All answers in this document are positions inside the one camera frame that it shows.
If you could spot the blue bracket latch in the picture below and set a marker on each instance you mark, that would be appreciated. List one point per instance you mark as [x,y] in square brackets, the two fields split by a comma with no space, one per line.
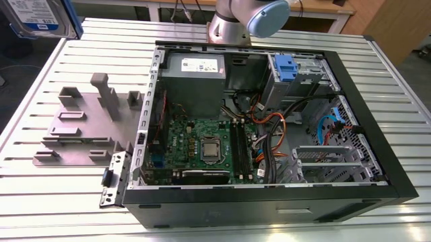
[107,177]

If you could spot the green motherboard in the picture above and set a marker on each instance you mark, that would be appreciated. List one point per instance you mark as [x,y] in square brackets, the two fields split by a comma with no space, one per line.
[202,128]

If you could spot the black RAM slot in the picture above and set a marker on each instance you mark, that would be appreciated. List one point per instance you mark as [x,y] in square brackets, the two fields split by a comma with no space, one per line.
[236,148]
[246,148]

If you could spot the brown wooden cabinet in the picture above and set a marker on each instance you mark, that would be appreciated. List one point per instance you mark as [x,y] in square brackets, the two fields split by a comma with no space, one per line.
[396,25]

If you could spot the black open PC case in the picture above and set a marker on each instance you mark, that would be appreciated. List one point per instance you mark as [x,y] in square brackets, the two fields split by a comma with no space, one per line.
[235,209]

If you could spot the hard disk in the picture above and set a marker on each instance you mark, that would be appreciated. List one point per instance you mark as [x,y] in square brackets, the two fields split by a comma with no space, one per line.
[36,17]

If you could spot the grey parts rack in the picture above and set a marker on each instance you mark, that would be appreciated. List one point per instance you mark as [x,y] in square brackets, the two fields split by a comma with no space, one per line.
[91,128]

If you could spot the silver optical drive cage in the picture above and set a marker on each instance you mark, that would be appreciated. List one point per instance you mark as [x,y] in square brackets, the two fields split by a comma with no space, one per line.
[292,90]

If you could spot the black graphics card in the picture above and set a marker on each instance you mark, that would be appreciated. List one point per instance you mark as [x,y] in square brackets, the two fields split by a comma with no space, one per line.
[202,176]

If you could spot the CPU socket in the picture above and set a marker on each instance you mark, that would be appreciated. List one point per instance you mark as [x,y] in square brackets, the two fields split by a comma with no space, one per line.
[211,138]

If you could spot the blue plastic drive latch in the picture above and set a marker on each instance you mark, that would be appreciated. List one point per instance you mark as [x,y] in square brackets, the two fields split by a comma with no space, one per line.
[286,68]

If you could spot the green RAM stick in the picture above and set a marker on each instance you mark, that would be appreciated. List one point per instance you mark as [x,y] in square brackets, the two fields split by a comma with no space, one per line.
[72,141]

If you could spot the silver power supply unit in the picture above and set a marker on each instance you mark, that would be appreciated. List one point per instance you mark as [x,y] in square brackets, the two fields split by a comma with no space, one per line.
[191,95]

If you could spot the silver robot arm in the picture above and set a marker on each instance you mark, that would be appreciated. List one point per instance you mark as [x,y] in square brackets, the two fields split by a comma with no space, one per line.
[228,27]

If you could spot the silver CPU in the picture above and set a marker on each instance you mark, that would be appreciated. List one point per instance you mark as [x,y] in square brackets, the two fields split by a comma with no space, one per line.
[211,150]

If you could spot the silver card retention bracket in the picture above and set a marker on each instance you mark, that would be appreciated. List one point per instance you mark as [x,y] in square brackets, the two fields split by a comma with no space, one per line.
[119,164]

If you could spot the silver disk bay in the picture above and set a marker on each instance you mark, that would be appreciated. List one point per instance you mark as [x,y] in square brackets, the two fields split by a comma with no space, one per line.
[330,164]

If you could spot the wooden workbench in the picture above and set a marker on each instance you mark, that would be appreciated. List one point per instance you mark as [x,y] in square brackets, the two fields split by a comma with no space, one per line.
[326,7]

